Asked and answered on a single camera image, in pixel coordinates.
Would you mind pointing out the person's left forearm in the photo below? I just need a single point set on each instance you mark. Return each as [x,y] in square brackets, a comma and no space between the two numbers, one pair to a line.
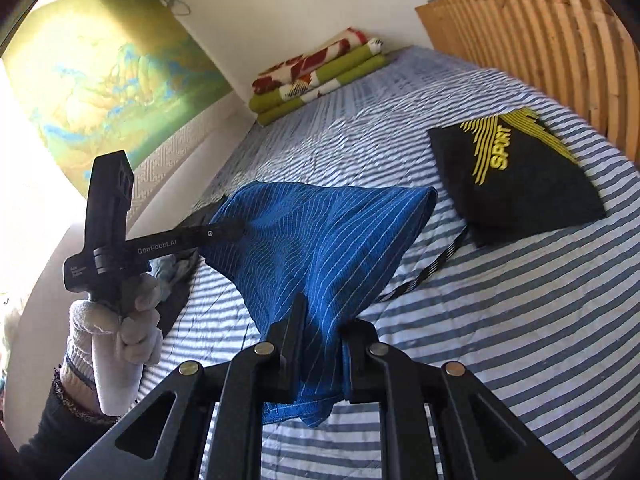
[55,425]

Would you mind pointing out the pile of black clothes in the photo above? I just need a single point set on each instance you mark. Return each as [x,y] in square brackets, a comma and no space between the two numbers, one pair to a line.
[192,215]

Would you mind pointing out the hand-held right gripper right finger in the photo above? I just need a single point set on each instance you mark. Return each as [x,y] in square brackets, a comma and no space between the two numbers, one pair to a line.
[357,360]

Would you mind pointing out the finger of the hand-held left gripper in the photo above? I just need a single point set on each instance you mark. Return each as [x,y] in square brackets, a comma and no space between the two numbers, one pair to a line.
[225,231]

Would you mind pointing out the wooden slatted headboard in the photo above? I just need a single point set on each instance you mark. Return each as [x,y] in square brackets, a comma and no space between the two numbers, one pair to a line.
[540,35]

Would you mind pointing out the folded green floral blanket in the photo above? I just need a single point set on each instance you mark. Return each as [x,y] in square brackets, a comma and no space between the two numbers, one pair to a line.
[310,85]

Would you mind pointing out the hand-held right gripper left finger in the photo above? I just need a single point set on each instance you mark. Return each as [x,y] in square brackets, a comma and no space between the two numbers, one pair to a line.
[291,355]

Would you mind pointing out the grey-blue garment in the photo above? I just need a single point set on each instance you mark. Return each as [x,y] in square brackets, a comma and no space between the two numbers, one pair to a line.
[172,270]

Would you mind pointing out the green landscape wall poster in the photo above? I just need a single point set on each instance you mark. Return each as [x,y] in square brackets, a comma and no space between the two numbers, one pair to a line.
[125,60]

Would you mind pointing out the person's left hand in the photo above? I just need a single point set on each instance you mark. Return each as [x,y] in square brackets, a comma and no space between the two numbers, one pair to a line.
[142,330]

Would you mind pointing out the blue white striped blanket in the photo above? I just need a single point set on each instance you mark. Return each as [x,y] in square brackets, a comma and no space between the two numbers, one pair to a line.
[500,310]

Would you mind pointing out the black garment with yellow print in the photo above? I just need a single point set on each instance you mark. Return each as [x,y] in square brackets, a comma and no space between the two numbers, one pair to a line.
[525,195]

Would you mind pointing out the blue pinstriped shorts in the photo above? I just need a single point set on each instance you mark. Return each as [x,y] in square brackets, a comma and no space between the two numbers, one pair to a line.
[310,240]

